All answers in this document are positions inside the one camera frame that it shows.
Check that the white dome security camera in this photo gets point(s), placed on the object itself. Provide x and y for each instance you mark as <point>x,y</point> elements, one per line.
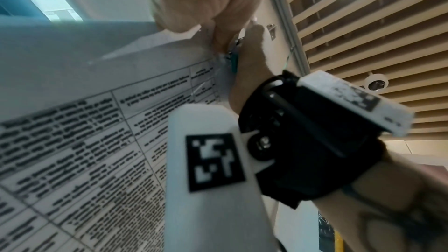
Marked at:
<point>376,82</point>

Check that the printed white paper sheet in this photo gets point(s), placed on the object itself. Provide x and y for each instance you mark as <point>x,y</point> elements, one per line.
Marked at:
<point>87,148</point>

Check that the person's right forearm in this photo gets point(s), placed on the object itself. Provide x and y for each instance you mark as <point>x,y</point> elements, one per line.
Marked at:
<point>381,203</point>

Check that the small white marker block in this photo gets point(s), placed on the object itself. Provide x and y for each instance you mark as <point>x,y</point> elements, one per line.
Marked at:
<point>357,101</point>

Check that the silver metal bracket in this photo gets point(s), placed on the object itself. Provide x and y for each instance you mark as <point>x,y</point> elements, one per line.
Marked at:
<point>271,31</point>

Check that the person's right hand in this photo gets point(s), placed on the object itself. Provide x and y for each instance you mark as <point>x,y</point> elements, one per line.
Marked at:
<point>250,79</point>

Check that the large white marker block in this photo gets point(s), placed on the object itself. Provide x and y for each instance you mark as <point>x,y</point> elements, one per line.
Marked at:
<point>213,190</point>

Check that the grey metal frame rail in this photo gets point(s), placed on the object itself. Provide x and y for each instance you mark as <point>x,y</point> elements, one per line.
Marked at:
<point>290,32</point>

